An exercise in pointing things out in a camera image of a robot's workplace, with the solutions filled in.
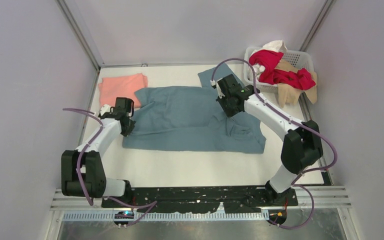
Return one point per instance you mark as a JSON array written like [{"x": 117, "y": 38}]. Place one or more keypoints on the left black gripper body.
[{"x": 127, "y": 130}]

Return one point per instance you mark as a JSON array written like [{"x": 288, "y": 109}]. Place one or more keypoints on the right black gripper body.
[{"x": 227, "y": 106}]

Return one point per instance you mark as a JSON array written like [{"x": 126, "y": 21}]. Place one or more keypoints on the blue-grey t-shirt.
[{"x": 188, "y": 118}]

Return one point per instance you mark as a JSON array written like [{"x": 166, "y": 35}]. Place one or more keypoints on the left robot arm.
[{"x": 82, "y": 170}]

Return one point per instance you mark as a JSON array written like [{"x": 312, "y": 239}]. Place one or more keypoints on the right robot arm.
[{"x": 301, "y": 141}]

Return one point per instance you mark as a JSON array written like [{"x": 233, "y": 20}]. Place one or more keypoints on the folded pink t-shirt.
[{"x": 121, "y": 86}]

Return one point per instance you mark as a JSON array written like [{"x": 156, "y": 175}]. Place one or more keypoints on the beige t-shirt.
[{"x": 291, "y": 91}]

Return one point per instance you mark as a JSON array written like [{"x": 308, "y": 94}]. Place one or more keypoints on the red t-shirt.
[{"x": 270, "y": 68}]

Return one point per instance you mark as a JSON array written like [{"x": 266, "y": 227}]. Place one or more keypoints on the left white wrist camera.
[{"x": 105, "y": 109}]

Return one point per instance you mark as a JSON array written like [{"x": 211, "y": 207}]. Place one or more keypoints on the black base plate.
[{"x": 207, "y": 199}]

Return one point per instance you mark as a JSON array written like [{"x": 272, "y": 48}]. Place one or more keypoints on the white slotted cable duct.
[{"x": 128, "y": 216}]

